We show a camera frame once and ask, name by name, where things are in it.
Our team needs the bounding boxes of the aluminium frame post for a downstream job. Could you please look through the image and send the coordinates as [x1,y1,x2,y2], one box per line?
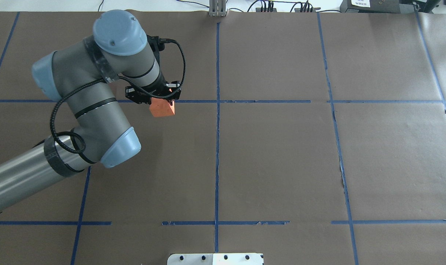
[209,0,228,17]

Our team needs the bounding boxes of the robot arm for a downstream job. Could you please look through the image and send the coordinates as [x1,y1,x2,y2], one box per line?
[0,10,186,214]

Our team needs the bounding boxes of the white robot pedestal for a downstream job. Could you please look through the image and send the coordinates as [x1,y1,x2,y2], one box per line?
[167,252,264,265]

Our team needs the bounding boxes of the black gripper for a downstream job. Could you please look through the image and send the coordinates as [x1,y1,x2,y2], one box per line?
[125,75,182,105]

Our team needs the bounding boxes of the orange foam cube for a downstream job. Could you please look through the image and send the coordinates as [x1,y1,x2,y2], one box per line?
[149,98,175,117]

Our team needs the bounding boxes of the black computer box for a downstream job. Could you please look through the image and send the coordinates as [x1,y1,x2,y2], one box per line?
[339,0,417,14]

